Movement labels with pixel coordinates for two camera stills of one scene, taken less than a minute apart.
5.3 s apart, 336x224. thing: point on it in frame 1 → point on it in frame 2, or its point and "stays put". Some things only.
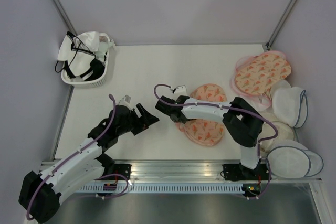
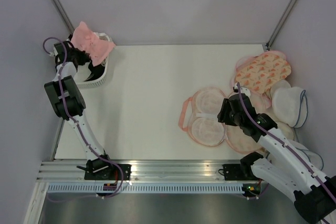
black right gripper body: (180, 120) → (227, 116)
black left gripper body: (135, 123) → (81, 57)
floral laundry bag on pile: (256, 76) stays put
